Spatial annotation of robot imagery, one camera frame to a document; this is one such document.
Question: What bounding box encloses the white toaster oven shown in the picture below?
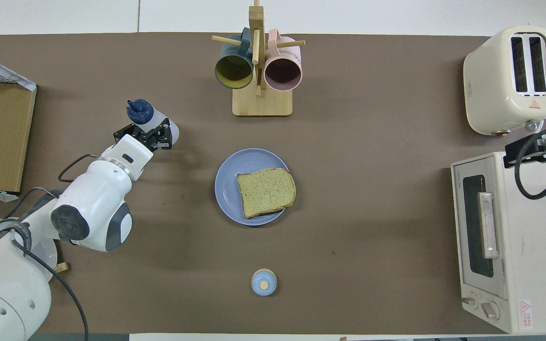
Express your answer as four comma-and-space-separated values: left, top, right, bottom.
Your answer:
451, 151, 546, 335

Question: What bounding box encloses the cream two-slot toaster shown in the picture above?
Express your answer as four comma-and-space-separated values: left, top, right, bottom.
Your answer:
463, 25, 546, 137

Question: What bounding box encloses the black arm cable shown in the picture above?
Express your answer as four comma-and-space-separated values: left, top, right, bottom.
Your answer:
514, 126, 546, 199
0, 154, 98, 341

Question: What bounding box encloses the pink mug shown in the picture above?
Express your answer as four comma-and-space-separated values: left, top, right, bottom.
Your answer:
264, 28, 303, 92

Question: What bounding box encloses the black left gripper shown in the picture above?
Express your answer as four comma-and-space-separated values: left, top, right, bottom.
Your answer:
114, 119, 174, 151

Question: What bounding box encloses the grey round plate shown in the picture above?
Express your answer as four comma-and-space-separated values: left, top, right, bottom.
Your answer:
0, 217, 58, 285

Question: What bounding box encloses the blue round plate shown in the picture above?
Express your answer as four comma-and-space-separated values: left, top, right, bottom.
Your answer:
214, 148, 293, 226

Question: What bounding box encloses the brown table mat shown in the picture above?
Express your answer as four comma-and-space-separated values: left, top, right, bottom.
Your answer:
0, 32, 546, 335

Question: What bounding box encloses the white checked cloth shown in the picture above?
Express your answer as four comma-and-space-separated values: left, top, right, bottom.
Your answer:
0, 50, 36, 91

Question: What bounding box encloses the small blue seasoning shaker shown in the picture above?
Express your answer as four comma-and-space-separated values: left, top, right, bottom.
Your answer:
251, 268, 277, 297

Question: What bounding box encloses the toast bread slice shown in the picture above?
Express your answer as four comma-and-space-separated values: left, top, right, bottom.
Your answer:
237, 168, 297, 219

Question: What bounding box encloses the dark teal mug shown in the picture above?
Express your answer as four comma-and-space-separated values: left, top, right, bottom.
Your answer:
214, 27, 255, 90

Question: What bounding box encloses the translucent squeeze bottle blue cap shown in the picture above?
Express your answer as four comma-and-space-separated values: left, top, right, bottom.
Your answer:
127, 99, 180, 145

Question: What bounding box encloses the wooden mug tree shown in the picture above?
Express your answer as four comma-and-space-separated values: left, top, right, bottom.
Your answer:
212, 0, 306, 117

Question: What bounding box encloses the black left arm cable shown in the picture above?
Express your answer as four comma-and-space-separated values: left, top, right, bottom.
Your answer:
0, 154, 98, 341

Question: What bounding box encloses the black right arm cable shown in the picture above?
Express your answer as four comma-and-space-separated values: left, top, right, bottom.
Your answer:
514, 126, 546, 199

